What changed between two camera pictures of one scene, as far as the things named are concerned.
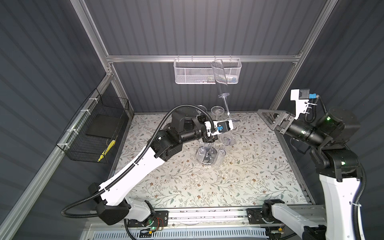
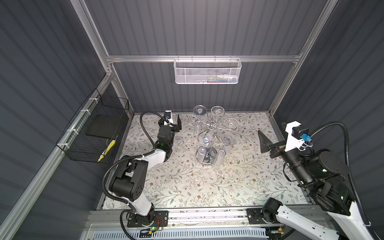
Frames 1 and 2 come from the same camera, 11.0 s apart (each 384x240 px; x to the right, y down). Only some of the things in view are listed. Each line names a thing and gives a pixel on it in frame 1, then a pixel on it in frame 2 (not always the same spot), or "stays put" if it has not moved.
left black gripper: [202, 118] → [175, 127]
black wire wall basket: [90, 136] stays put
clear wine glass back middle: [217, 110] stays put
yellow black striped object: [107, 150] stays put
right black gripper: [278, 114] → [267, 144]
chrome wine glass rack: [206, 153] stays put
